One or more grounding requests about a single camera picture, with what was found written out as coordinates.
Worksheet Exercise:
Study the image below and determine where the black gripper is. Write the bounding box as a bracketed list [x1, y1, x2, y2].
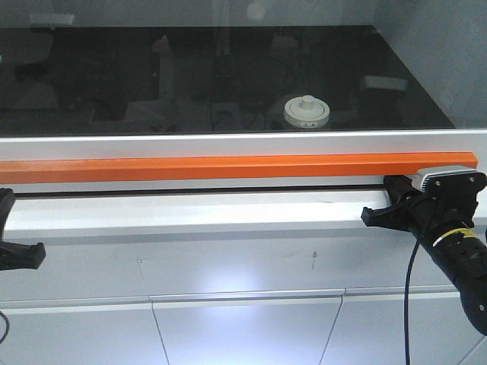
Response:
[361, 175, 478, 243]

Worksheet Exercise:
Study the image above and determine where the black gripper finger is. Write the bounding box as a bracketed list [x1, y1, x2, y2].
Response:
[0, 188, 15, 237]
[1, 242, 46, 271]

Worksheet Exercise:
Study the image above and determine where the glass jar with white lid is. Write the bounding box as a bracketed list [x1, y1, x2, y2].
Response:
[284, 95, 330, 129]

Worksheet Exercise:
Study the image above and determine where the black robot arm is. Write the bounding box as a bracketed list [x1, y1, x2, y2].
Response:
[361, 169, 486, 335]

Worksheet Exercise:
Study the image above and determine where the white cabinet drawer front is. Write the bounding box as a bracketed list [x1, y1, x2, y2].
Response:
[1, 284, 486, 364]

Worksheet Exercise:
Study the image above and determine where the orange sash handle bar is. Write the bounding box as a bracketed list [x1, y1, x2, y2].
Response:
[1, 152, 478, 184]

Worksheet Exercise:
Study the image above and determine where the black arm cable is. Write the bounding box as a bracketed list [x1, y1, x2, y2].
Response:
[0, 309, 11, 343]

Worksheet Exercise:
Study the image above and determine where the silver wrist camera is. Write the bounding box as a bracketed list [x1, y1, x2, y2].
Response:
[411, 165, 486, 198]

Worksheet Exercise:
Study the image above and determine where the white fume hood sash frame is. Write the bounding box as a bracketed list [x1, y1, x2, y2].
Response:
[1, 129, 486, 240]

